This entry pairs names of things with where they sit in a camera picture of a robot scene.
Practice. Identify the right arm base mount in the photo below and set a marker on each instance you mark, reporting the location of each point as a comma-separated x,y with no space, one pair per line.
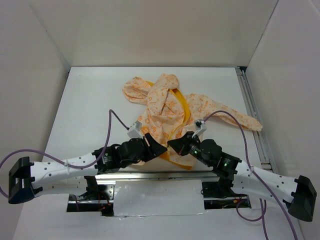
216,198

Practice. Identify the aluminium frame rail front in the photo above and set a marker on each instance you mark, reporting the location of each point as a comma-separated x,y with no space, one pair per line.
163,175

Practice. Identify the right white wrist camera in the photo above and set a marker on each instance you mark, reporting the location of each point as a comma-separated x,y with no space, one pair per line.
200,127

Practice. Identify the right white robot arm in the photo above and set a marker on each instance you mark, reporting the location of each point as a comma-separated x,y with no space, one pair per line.
296,195

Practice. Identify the aluminium frame rail right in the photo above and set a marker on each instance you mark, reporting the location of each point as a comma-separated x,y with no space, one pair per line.
265,155

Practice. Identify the aluminium frame rail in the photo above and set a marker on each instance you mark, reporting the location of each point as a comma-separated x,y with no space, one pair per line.
163,175
265,155

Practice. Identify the white cover sheet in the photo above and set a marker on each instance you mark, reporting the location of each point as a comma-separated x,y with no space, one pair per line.
158,198

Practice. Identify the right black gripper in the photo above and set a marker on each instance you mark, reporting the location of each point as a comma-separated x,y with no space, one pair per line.
181,145

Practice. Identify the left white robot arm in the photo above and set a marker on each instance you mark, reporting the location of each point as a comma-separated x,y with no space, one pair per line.
28,180

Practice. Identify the yellow and patterned jacket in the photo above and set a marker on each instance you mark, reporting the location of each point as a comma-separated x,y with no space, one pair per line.
169,114

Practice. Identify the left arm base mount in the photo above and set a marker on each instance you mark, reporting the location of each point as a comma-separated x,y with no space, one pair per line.
96,198

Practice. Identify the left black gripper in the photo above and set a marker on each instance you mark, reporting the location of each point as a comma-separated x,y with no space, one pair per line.
156,149

